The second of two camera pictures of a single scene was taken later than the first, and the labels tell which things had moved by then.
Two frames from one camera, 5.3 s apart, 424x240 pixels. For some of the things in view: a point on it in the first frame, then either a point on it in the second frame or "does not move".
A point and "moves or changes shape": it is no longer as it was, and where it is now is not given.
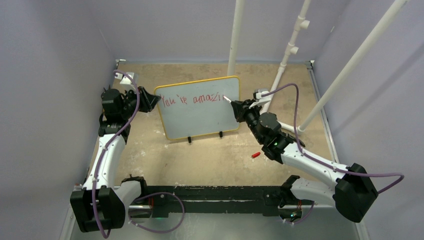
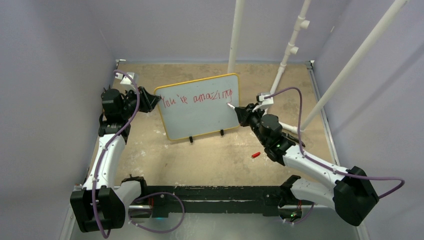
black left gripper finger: [147, 101] does not move
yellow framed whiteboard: [196, 109] does not move
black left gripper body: [130, 103] does not move
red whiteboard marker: [228, 99] moves or changes shape
